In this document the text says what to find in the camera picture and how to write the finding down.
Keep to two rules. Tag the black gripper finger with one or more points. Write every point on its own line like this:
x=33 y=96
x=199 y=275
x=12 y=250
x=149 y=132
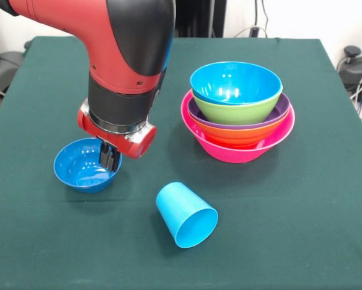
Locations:
x=115 y=160
x=104 y=155

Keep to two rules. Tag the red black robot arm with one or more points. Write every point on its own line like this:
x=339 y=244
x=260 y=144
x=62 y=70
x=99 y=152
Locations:
x=123 y=60

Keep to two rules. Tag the small dark blue bowl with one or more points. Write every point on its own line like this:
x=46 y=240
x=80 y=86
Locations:
x=78 y=169

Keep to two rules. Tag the pink bowl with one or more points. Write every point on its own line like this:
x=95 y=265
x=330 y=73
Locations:
x=229 y=155

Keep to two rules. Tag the large orange bowl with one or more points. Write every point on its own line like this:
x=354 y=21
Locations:
x=235 y=137

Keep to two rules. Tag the dark green table cloth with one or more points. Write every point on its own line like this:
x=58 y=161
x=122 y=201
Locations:
x=259 y=196

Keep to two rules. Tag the purple bowl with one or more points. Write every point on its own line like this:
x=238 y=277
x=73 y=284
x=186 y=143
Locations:
x=282 y=113

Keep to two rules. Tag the light blue cup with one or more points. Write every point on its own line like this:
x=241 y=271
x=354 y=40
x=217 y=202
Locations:
x=180 y=208

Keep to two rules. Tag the lime green bowl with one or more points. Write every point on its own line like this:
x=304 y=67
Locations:
x=238 y=113

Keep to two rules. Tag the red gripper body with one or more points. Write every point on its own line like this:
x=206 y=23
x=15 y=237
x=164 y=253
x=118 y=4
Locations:
x=129 y=145

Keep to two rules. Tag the light blue bowl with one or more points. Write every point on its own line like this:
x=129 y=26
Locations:
x=235 y=81

